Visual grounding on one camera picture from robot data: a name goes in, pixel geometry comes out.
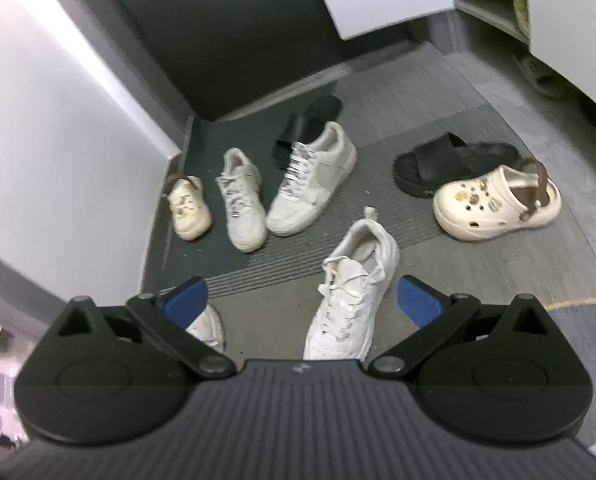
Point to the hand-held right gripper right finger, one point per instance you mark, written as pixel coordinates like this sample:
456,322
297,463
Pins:
418,304

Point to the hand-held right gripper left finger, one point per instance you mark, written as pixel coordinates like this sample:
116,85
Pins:
185,301

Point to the chunky white lace-up sneaker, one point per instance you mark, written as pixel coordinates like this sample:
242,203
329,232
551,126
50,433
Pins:
208,330
343,305

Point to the worn white sneaker silver tag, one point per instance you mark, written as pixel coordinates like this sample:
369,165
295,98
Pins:
243,220

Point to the black slide sandal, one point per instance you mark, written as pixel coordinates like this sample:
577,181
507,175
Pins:
428,160
323,107

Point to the white sneaker with grey swoosh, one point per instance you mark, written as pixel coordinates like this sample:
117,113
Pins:
298,205

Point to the dark door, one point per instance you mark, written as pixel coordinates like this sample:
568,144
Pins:
228,35

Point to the yellow-green shoe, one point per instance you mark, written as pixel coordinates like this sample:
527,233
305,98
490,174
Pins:
519,0

